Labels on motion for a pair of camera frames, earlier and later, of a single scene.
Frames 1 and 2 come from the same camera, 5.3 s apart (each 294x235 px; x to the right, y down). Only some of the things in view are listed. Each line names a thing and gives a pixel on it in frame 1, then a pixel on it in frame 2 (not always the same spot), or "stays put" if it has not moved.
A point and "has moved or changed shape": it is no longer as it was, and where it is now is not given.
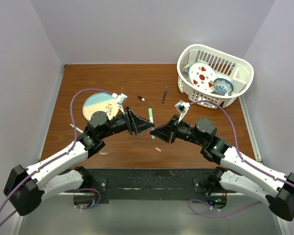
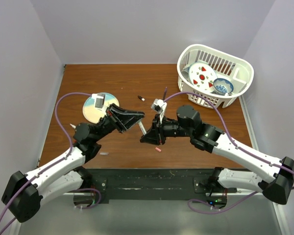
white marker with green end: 151,116 has moved or changed shape
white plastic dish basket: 206,73 stays put
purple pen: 164,94 stays put
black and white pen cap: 143,99 stays put
